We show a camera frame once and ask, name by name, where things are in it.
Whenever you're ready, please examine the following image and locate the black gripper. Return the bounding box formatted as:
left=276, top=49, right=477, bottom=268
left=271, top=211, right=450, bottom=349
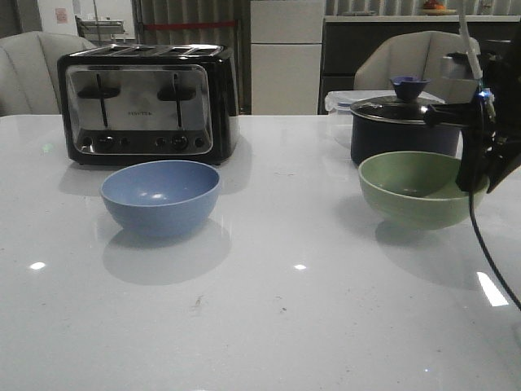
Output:
left=423, top=38, right=520, bottom=192

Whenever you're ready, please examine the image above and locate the green bowl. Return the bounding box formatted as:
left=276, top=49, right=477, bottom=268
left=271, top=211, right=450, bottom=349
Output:
left=358, top=151, right=469, bottom=231

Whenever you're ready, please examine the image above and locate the blue bowl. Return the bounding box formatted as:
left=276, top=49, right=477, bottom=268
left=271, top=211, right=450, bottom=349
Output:
left=100, top=160, right=221, bottom=237

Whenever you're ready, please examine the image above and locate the glass pot lid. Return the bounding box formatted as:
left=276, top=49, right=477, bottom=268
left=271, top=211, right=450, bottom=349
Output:
left=350, top=76, right=441, bottom=124

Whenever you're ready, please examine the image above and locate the right beige armchair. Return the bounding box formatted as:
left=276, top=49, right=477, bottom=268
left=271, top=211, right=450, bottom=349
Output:
left=354, top=31, right=476, bottom=101

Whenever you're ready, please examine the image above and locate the beige armchair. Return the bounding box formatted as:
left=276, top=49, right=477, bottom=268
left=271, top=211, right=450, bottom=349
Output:
left=354, top=31, right=476, bottom=101
left=1, top=31, right=94, bottom=116

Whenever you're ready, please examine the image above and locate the dark blue saucepan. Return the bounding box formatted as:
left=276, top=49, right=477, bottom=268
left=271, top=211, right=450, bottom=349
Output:
left=350, top=115, right=460, bottom=165

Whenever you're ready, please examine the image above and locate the fruit plate on counter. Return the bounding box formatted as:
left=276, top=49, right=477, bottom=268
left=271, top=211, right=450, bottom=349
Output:
left=421, top=0, right=457, bottom=16

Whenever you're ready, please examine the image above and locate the clear plastic storage container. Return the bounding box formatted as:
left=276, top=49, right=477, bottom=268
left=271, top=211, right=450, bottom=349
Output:
left=324, top=90, right=444, bottom=114

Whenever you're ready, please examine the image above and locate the dark kitchen counter cabinet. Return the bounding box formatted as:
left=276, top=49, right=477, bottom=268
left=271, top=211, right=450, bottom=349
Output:
left=317, top=15, right=520, bottom=114

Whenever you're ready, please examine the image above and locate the white refrigerator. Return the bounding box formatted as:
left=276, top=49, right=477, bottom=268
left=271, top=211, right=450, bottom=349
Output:
left=250, top=1, right=326, bottom=115

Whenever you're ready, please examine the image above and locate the red barrier belt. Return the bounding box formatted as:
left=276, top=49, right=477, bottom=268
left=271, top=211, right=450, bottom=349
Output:
left=143, top=20, right=237, bottom=31

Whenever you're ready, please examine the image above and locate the black and chrome toaster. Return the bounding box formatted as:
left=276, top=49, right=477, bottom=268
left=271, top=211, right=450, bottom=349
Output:
left=58, top=44, right=239, bottom=165

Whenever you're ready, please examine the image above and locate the left beige armchair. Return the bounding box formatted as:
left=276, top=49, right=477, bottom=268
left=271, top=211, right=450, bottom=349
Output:
left=1, top=31, right=94, bottom=116

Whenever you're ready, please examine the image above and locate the black cable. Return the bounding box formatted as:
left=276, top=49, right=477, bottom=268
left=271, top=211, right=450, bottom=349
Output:
left=467, top=191, right=521, bottom=310

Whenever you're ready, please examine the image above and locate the white cable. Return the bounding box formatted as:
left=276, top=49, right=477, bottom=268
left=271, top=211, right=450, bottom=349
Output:
left=458, top=0, right=484, bottom=81

